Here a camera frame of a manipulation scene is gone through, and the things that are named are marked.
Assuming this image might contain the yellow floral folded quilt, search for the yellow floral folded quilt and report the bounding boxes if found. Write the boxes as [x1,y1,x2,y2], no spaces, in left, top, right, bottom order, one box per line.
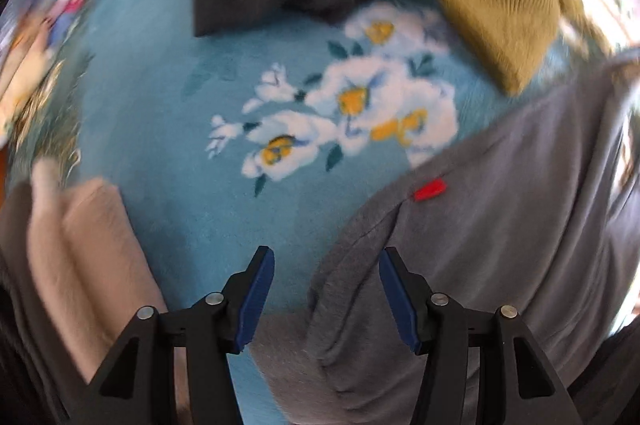
[0,18,63,146]

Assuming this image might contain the blue floral folded quilt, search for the blue floral folded quilt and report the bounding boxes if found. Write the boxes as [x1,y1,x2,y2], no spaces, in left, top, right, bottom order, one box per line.
[32,0,98,53]

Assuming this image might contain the folded beige pink garment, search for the folded beige pink garment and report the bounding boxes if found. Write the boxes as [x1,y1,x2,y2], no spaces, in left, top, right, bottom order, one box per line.
[0,158,168,386]

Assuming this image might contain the yellow-green knit sweater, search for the yellow-green knit sweater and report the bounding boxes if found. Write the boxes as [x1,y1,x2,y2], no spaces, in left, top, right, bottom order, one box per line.
[350,0,613,95]

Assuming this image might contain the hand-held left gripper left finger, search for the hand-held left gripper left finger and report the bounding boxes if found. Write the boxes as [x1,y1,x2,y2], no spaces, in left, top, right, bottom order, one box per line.
[67,246,276,425]

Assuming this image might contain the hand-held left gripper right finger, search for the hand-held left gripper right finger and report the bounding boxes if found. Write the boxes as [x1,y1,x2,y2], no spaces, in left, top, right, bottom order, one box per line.
[378,247,583,425]

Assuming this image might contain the grey sweatshirt with red tag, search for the grey sweatshirt with red tag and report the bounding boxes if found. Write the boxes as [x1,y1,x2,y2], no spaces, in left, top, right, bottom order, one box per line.
[250,55,640,425]

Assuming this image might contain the teal floral blanket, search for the teal floral blanket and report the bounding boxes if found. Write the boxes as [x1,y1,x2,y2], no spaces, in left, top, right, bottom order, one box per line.
[7,0,616,425]

